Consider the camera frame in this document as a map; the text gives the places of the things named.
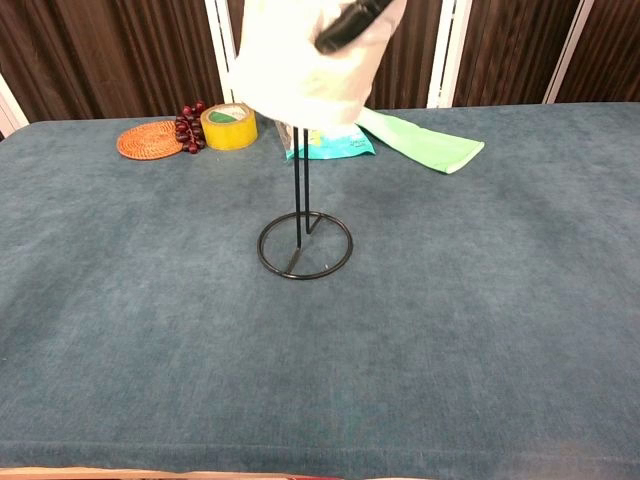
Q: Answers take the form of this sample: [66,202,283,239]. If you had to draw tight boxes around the teal plastic snack package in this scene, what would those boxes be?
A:
[274,118,377,162]

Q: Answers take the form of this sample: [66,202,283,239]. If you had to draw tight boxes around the dark red grape bunch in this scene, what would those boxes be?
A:
[173,100,208,155]

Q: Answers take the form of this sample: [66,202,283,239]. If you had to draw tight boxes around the blue table cloth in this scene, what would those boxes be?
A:
[0,101,640,474]

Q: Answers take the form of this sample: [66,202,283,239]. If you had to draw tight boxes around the round woven orange coaster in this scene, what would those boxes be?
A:
[115,119,186,162]

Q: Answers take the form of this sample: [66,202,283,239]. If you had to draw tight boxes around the yellow packing tape roll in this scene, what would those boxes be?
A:
[199,102,260,152]

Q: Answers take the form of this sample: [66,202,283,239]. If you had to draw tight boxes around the green rubber glove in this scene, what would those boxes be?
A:
[356,106,487,176]

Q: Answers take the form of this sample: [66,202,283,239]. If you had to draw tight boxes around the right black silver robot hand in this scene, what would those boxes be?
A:
[313,0,397,55]

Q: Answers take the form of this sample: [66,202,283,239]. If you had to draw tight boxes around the white paper towel roll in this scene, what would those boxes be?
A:
[226,0,409,129]

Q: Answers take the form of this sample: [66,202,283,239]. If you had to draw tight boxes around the black metal wire holder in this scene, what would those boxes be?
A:
[255,124,355,281]

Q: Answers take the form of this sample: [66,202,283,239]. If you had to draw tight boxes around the white partition post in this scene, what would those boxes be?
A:
[0,73,30,142]
[426,0,474,109]
[542,0,595,105]
[203,0,238,105]

